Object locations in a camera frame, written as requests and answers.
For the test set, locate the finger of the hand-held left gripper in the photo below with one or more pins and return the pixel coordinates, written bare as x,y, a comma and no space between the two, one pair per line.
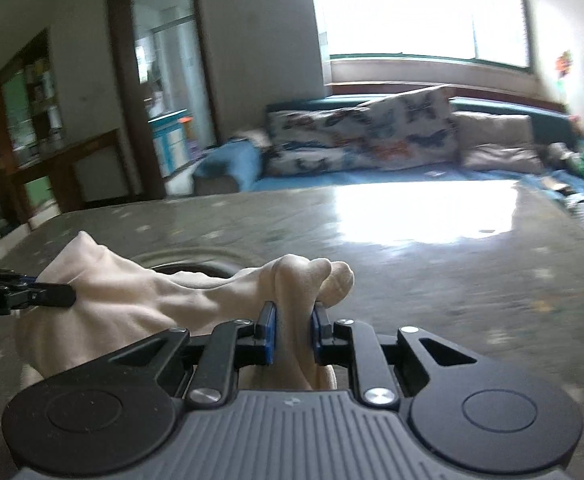
47,287
47,301

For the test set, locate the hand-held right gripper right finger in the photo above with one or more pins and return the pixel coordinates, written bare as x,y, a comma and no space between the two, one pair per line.
315,340

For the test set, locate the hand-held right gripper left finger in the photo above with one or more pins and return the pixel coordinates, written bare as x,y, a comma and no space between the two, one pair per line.
270,335

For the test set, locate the cream garment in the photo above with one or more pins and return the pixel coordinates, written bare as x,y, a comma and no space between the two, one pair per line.
172,300

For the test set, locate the round glass turntable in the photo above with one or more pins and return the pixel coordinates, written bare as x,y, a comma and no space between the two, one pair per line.
192,260

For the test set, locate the dark wooden side table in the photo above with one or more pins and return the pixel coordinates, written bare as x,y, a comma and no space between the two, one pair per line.
72,160

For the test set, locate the blue sofa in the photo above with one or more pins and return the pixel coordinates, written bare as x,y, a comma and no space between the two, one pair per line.
347,178

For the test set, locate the blue cabinet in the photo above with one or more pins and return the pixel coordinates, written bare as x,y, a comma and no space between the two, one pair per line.
172,142

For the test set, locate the dark wooden shelf cabinet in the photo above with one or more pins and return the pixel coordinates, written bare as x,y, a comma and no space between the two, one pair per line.
27,95

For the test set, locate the butterfly print pillow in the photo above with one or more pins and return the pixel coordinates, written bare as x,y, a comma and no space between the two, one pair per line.
412,130
317,140

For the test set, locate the beige pillow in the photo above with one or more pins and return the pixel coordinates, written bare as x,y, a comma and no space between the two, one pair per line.
502,142

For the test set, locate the window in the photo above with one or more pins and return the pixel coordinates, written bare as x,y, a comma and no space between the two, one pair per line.
412,10

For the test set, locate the dark wooden door frame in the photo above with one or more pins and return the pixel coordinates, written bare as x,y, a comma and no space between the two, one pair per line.
119,85

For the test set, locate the colourful wall decoration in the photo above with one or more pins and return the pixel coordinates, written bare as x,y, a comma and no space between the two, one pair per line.
564,65

